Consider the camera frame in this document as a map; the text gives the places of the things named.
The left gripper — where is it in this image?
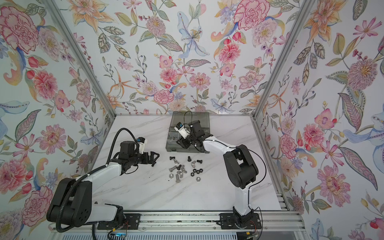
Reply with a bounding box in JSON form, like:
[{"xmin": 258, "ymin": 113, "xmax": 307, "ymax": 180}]
[{"xmin": 128, "ymin": 150, "xmax": 160, "ymax": 167}]

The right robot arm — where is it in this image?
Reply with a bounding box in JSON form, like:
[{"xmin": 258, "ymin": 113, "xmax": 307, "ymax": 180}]
[{"xmin": 174, "ymin": 121, "xmax": 259, "ymax": 223}]

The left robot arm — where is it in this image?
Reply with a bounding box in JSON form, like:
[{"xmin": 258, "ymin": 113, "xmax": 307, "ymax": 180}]
[{"xmin": 47, "ymin": 152, "xmax": 160, "ymax": 233}]

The grey plastic organizer box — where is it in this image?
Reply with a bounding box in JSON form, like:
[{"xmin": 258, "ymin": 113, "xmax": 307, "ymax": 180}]
[{"xmin": 166, "ymin": 111, "xmax": 211, "ymax": 154}]

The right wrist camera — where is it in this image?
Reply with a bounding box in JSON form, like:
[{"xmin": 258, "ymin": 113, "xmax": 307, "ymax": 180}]
[{"xmin": 175, "ymin": 122, "xmax": 191, "ymax": 139}]

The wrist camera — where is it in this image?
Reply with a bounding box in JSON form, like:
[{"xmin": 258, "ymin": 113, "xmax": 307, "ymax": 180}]
[
  {"xmin": 175, "ymin": 122, "xmax": 191, "ymax": 139},
  {"xmin": 120, "ymin": 137, "xmax": 147, "ymax": 155}
]

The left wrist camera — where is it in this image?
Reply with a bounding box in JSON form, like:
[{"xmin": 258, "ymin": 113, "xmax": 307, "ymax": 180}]
[{"xmin": 120, "ymin": 137, "xmax": 147, "ymax": 155}]

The aluminium mounting rail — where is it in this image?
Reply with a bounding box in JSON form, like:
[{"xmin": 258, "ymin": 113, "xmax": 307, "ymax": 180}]
[{"xmin": 47, "ymin": 211, "xmax": 306, "ymax": 234}]

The left aluminium corner post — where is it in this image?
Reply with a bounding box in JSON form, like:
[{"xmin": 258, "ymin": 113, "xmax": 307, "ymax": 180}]
[{"xmin": 41, "ymin": 0, "xmax": 117, "ymax": 118}]

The aluminium corner post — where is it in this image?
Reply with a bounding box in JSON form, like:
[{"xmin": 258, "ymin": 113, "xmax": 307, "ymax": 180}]
[
  {"xmin": 41, "ymin": 0, "xmax": 117, "ymax": 118},
  {"xmin": 253, "ymin": 0, "xmax": 316, "ymax": 118}
]

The right aluminium corner post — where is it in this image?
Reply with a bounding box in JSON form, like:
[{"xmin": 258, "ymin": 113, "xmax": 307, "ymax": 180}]
[{"xmin": 253, "ymin": 0, "xmax": 316, "ymax": 118}]

